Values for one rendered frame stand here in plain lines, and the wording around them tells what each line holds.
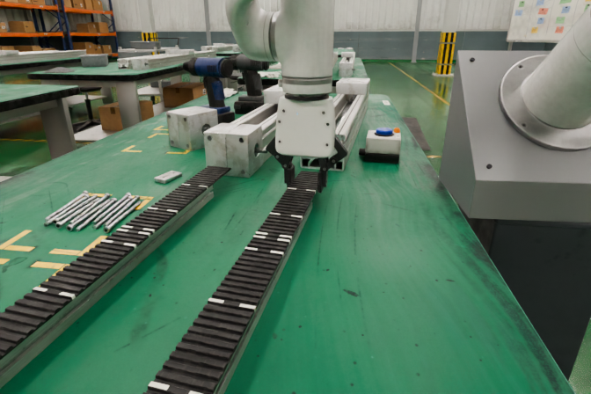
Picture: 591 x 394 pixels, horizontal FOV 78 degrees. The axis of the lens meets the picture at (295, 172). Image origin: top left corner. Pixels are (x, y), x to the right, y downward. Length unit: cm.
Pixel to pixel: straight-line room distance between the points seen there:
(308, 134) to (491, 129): 31
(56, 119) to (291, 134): 209
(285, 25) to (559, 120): 46
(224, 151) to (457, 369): 58
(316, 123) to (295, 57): 11
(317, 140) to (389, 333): 33
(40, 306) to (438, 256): 47
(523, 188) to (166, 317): 56
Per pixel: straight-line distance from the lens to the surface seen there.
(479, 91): 75
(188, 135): 100
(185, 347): 37
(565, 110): 71
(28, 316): 46
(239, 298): 40
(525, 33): 693
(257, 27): 61
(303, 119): 61
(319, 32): 59
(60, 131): 260
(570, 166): 74
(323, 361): 39
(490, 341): 45
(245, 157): 78
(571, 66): 66
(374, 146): 89
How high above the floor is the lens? 107
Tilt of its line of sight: 21 degrees down
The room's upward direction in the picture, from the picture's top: straight up
